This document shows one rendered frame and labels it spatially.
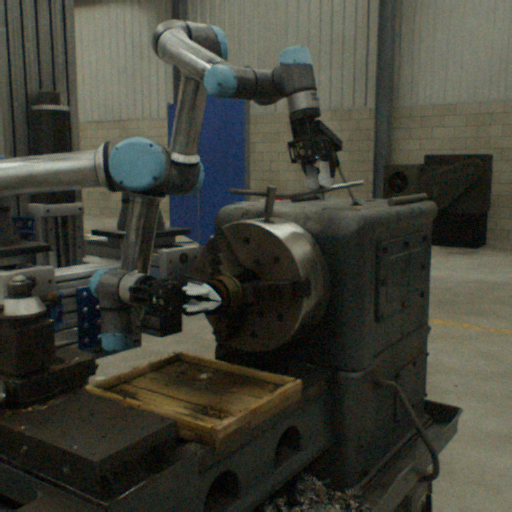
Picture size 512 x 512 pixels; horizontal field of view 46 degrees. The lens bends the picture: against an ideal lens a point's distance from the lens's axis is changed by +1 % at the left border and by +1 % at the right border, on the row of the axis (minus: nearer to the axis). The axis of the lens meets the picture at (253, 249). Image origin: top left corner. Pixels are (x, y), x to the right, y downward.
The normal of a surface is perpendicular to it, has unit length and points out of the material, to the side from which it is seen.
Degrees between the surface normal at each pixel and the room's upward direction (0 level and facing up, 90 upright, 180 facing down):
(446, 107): 90
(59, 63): 90
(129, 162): 89
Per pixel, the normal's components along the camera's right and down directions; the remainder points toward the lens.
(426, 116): -0.54, 0.12
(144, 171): 0.13, 0.13
